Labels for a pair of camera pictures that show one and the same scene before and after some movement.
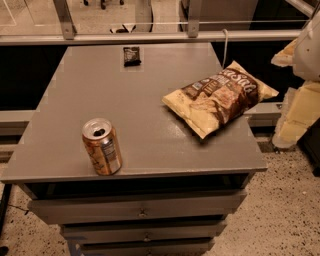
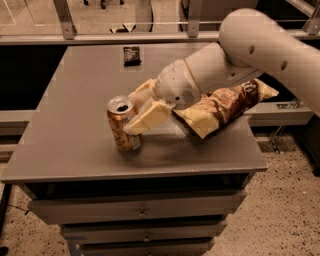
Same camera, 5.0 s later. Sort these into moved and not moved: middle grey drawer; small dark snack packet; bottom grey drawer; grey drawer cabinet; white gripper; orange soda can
Moved: orange soda can; white gripper
Not moved: bottom grey drawer; grey drawer cabinet; middle grey drawer; small dark snack packet
